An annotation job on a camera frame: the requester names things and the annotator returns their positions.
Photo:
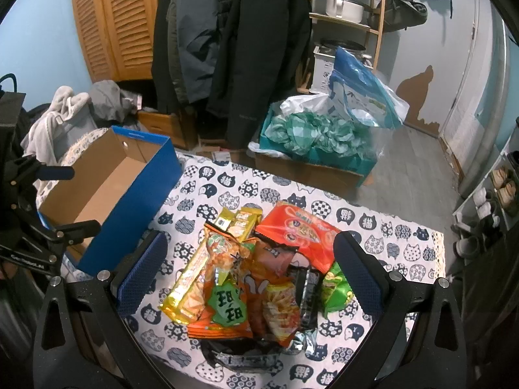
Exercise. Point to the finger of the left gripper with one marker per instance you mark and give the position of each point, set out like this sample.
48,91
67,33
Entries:
57,172
73,230

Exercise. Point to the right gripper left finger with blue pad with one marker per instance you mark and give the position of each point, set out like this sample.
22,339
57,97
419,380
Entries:
136,272

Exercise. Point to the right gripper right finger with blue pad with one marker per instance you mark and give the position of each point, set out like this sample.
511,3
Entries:
370,282

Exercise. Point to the long yellow snack pack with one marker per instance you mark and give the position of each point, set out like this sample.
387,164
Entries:
185,301

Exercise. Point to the black silver snack pack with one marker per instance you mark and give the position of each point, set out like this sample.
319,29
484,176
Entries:
308,283

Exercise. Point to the orange green label snack bag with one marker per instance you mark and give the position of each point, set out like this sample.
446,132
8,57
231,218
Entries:
224,295

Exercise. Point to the orange brown snack bag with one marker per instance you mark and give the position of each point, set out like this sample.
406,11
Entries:
266,265

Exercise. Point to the small yellow snack packet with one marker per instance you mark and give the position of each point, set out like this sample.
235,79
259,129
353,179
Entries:
240,224

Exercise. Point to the black snack bag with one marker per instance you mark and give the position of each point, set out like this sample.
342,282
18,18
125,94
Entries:
242,354

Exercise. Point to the cat pattern tablecloth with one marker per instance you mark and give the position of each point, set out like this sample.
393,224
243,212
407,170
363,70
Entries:
178,207

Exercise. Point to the red snack bag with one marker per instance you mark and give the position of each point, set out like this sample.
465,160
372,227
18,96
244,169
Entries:
313,237

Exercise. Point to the blue cardboard box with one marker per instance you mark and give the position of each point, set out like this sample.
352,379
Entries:
121,180

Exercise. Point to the orange chips snack bag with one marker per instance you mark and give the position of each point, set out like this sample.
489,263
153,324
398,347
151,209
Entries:
281,311

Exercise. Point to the brown cardboard box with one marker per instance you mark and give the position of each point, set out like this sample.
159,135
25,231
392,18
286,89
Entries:
328,179

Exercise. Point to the grey clothes pile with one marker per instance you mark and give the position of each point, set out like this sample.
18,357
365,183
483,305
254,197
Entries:
72,115

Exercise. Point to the white shoe rack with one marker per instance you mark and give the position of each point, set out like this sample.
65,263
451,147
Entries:
491,210

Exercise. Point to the wooden drawer box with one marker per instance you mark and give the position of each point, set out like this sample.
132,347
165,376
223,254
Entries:
164,124

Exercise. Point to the teal checkered fabric bundle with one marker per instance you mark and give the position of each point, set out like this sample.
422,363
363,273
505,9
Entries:
320,140

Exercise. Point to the wooden louvered door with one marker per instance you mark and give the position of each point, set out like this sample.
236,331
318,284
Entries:
116,37

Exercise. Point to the blue white plastic bag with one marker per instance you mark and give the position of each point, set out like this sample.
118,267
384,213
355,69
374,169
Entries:
356,92

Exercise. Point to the dark hanging coats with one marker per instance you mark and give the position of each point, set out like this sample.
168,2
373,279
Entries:
223,62

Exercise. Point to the wooden shelf rack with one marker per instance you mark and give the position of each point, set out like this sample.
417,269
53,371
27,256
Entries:
367,37

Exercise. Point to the white cooking pot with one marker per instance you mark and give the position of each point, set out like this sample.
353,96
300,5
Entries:
348,10

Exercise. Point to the grey bag on wall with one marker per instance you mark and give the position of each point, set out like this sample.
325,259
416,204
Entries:
402,14

